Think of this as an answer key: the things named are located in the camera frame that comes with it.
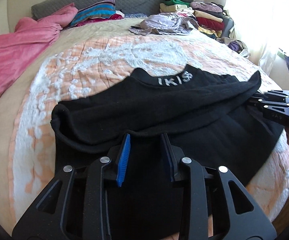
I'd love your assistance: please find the black IKISS sweater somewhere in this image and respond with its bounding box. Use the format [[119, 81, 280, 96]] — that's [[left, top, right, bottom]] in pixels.
[[50, 64, 285, 238]]

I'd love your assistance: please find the bag with purple clothes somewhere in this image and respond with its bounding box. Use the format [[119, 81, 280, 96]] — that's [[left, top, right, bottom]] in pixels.
[[220, 37, 250, 57]]

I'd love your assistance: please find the pile of folded clothes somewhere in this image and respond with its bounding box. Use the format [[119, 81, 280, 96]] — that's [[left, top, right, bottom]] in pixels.
[[160, 0, 234, 38]]

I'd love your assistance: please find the striped folded clothes stack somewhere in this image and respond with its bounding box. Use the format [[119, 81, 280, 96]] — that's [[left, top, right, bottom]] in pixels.
[[68, 0, 124, 27]]

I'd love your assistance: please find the orange white bear quilt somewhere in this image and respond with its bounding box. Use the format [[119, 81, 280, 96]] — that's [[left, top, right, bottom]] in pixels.
[[7, 33, 289, 235]]

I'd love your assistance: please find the beige bed sheet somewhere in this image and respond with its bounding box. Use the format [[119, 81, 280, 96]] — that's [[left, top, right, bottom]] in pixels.
[[0, 17, 150, 230]]

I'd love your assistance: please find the lilac crumpled garment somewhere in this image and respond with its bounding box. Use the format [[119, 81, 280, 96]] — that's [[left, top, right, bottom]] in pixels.
[[129, 12, 199, 36]]

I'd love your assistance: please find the pink blanket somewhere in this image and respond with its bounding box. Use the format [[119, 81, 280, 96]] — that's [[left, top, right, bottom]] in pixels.
[[0, 3, 78, 97]]

